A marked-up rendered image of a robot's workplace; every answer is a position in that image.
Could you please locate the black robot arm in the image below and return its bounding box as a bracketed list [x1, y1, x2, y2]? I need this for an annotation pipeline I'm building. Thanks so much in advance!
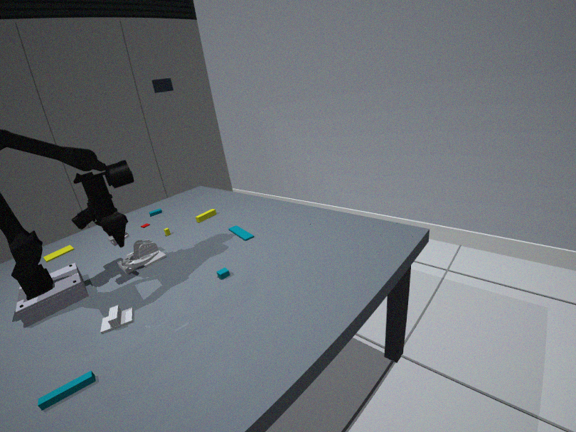
[0, 129, 134, 301]

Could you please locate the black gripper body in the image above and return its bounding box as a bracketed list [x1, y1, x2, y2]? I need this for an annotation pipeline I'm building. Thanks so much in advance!
[87, 191, 128, 232]

